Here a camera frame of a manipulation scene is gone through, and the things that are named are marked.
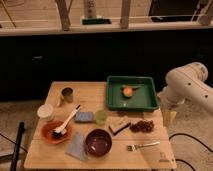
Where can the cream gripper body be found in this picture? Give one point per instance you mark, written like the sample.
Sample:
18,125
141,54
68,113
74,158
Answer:
168,113

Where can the silver metal fork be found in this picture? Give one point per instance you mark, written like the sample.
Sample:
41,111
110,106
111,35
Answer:
138,146

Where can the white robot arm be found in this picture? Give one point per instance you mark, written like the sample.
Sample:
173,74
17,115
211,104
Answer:
185,82

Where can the purple bowl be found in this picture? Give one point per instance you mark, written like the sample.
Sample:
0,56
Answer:
98,143

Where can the orange bowl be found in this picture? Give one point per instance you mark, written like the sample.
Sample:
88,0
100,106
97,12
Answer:
47,132

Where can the bunch of dark grapes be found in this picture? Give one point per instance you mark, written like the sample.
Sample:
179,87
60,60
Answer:
142,126

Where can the green plastic tray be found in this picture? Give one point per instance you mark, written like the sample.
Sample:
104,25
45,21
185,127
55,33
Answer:
144,95

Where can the orange toy fruit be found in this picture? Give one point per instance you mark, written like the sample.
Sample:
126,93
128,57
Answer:
127,92

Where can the brown and white block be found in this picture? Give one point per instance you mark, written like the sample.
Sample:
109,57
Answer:
119,125

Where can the light green cup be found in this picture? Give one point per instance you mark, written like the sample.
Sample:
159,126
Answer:
100,117

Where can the blue sponge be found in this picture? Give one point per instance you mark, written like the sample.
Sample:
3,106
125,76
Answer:
84,117

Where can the grey blue cloth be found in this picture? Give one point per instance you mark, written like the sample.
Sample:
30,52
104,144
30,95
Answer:
76,147

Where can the metal cup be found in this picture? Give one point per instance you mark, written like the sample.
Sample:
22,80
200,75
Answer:
67,94

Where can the white dish brush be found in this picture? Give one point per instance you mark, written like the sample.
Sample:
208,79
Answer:
61,130

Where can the white lidded container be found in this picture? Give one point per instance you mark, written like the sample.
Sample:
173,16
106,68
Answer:
45,112

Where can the green base white stand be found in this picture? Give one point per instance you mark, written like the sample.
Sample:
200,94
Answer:
90,15

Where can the black pole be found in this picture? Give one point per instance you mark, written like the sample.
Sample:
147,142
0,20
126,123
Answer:
15,155

